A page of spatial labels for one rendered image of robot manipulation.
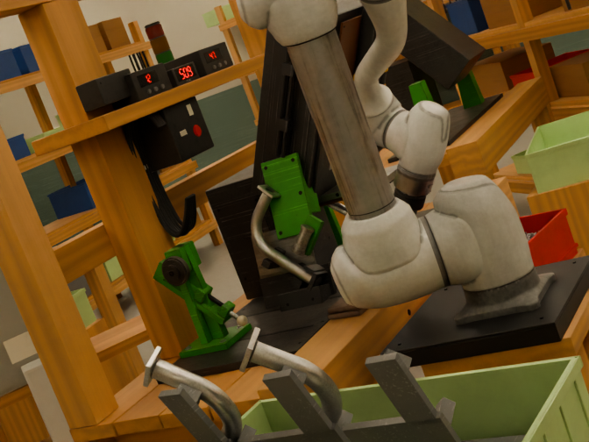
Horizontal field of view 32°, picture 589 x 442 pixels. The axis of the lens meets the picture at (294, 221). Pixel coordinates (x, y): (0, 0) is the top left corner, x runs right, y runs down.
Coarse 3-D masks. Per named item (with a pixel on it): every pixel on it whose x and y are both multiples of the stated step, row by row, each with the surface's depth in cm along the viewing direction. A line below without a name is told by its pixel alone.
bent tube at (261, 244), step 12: (264, 192) 272; (276, 192) 274; (264, 204) 273; (252, 216) 275; (252, 228) 275; (264, 240) 275; (264, 252) 274; (276, 252) 273; (288, 264) 270; (300, 276) 268
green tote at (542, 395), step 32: (448, 384) 168; (480, 384) 165; (512, 384) 162; (544, 384) 159; (576, 384) 152; (256, 416) 187; (288, 416) 187; (384, 416) 176; (480, 416) 167; (512, 416) 164; (544, 416) 141; (576, 416) 151
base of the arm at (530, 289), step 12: (528, 276) 209; (540, 276) 217; (552, 276) 217; (504, 288) 208; (516, 288) 208; (528, 288) 209; (540, 288) 211; (468, 300) 214; (480, 300) 210; (492, 300) 209; (504, 300) 208; (516, 300) 207; (528, 300) 206; (540, 300) 208; (468, 312) 212; (480, 312) 210; (492, 312) 209; (504, 312) 208; (516, 312) 207
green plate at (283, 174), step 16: (272, 160) 275; (288, 160) 272; (272, 176) 275; (288, 176) 273; (288, 192) 273; (304, 192) 270; (272, 208) 276; (288, 208) 273; (304, 208) 271; (288, 224) 273
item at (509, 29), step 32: (480, 0) 619; (512, 0) 569; (544, 0) 588; (576, 0) 522; (480, 32) 625; (512, 32) 574; (544, 32) 542; (480, 64) 654; (512, 64) 625; (544, 64) 573; (576, 64) 547; (576, 96) 560
